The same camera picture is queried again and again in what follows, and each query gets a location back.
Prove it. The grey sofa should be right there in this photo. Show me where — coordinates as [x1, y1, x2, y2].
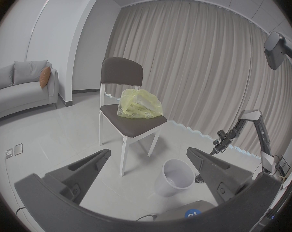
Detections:
[0, 60, 59, 127]

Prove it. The yellow plastic bag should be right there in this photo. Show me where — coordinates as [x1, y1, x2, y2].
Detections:
[117, 89, 164, 119]

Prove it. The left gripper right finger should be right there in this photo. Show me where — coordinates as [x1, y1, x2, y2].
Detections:
[186, 147, 254, 207]

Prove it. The dark grey padded white chair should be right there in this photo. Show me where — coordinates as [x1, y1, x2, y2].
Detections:
[99, 57, 168, 177]

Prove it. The white trash bin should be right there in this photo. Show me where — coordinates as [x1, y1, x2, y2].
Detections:
[154, 159, 195, 198]

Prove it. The beige curtain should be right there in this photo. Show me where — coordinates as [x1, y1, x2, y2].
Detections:
[105, 0, 292, 176]

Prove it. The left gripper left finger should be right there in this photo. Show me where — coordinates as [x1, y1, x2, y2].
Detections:
[44, 148, 112, 204]

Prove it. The orange cushion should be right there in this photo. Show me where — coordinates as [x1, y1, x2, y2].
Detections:
[40, 66, 51, 89]

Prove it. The grey cushion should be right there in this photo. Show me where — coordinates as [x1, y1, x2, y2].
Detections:
[13, 60, 49, 86]
[0, 64, 16, 94]

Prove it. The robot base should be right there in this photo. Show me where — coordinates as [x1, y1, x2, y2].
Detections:
[156, 200, 219, 223]

